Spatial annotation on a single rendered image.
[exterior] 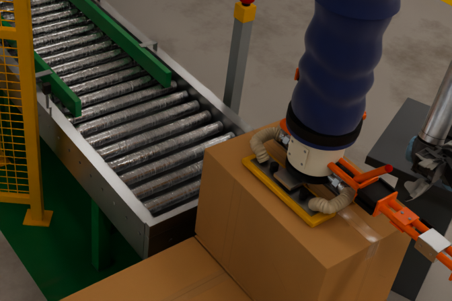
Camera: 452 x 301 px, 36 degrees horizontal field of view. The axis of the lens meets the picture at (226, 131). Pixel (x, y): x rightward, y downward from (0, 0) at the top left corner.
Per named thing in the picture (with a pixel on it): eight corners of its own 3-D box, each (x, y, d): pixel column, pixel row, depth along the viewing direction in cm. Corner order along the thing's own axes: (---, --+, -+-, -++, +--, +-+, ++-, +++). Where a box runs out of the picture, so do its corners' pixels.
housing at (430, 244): (412, 247, 190) (417, 236, 187) (428, 238, 194) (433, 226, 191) (432, 264, 186) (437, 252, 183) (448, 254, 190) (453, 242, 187)
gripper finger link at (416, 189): (395, 195, 217) (415, 173, 218) (409, 206, 214) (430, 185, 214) (393, 191, 214) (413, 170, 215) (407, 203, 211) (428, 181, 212)
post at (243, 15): (211, 173, 362) (235, 2, 301) (222, 169, 366) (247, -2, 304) (219, 181, 358) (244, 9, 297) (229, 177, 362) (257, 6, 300)
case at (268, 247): (194, 231, 255) (204, 148, 230) (277, 194, 276) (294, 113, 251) (301, 352, 219) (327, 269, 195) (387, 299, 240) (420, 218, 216)
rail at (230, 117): (30, -28, 428) (29, -57, 416) (39, -30, 431) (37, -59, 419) (273, 197, 294) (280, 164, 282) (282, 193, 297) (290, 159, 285)
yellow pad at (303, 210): (241, 162, 225) (243, 150, 222) (264, 152, 230) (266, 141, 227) (311, 228, 205) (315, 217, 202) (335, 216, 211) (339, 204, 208)
